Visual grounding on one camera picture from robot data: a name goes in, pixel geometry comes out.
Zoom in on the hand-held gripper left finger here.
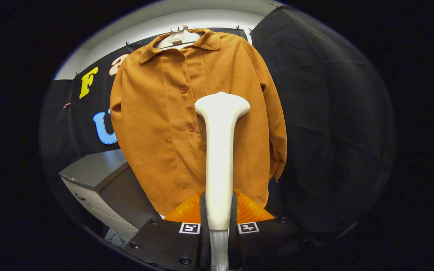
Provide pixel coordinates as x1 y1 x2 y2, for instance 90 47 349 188
121 191 212 271

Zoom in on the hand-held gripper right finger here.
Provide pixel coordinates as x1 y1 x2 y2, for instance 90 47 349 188
228 190 305 271

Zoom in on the white garment steamer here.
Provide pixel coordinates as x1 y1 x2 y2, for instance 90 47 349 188
194 91 251 271

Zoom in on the orange button shirt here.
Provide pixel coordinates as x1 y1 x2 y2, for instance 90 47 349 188
110 28 287 216

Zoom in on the white clothes hanger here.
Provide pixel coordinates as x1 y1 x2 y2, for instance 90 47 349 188
153 25 203 50

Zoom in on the grey cabinet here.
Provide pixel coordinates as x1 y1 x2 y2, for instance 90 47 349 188
59 149 163 239

